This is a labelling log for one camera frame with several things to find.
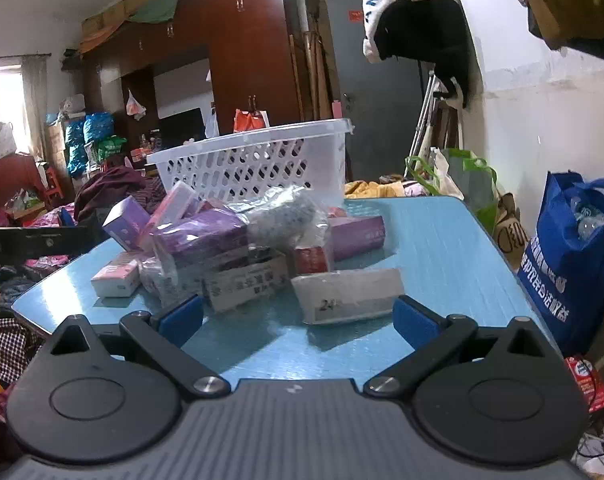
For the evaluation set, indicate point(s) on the cardboard boxes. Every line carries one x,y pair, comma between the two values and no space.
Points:
112,10

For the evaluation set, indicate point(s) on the orange plastic bag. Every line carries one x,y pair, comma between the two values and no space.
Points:
249,121

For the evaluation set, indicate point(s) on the yellow cloth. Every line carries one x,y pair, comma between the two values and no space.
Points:
372,189

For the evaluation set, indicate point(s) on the clear bag with grey item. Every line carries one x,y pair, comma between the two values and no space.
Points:
282,217

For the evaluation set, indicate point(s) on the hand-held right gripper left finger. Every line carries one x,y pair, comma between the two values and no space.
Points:
182,317

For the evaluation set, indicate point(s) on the checkered cloth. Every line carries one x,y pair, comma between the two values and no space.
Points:
9,350

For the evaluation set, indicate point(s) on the blue plastic bags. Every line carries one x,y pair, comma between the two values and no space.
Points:
89,135

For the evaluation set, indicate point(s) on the white labelled box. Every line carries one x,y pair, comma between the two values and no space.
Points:
342,290

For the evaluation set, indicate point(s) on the black hanging garment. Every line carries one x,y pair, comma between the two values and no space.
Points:
432,35

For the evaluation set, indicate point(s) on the white plastic bag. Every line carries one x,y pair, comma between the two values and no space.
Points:
134,105

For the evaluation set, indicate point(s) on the beige curtain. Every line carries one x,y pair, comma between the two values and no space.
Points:
34,105

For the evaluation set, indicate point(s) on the long purple box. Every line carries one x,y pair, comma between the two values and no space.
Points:
357,237

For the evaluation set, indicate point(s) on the red box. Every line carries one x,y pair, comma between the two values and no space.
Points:
312,260

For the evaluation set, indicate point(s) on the maroon cloth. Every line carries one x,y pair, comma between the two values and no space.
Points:
112,185

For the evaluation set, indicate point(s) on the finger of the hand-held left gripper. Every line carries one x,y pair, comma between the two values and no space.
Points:
37,245

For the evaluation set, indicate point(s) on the blue tote bag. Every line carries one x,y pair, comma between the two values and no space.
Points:
572,280

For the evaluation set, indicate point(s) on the beige printed bag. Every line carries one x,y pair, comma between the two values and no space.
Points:
509,235

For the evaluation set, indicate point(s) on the white box with black print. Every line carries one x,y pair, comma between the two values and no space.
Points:
244,282

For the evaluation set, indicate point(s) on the metal folding rack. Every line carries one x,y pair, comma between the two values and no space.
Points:
424,120

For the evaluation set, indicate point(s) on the black television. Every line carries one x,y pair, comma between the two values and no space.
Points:
182,125

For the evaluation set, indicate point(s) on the red carton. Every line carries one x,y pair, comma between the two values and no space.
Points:
587,385

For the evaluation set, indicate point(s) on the pink white long box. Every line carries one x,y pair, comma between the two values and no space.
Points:
174,202

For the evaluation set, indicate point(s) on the grey door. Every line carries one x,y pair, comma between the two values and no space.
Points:
372,90

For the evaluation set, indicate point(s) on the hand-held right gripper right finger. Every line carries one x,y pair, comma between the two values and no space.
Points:
414,322

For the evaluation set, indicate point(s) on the small purple box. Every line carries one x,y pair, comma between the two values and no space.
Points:
124,222

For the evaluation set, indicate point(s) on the purple packet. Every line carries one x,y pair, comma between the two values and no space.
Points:
202,237

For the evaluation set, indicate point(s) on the brown wooden wardrobe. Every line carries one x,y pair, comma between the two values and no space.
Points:
252,35

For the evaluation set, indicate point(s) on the brown hanging bag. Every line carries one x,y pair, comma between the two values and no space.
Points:
572,0

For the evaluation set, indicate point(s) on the green shopping bag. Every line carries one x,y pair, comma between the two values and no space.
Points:
474,185

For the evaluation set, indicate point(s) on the white plastic basket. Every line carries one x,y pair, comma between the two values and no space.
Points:
242,160

